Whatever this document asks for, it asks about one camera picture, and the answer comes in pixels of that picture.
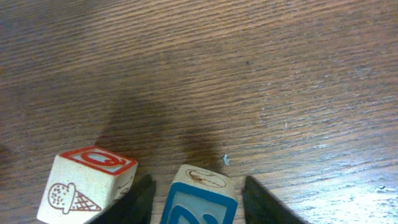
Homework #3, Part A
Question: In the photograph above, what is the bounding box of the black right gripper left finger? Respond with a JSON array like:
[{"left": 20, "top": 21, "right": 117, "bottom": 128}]
[{"left": 89, "top": 174, "right": 156, "bottom": 224}]

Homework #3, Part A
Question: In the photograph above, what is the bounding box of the blue number five block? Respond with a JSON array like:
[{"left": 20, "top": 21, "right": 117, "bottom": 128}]
[{"left": 37, "top": 146, "right": 138, "bottom": 224}]

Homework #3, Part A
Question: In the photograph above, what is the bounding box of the baseball picture blue block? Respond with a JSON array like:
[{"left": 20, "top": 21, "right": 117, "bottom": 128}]
[{"left": 160, "top": 164, "right": 238, "bottom": 224}]

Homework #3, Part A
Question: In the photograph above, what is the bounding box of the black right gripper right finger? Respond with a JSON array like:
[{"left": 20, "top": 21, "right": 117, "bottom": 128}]
[{"left": 241, "top": 176, "right": 305, "bottom": 224}]

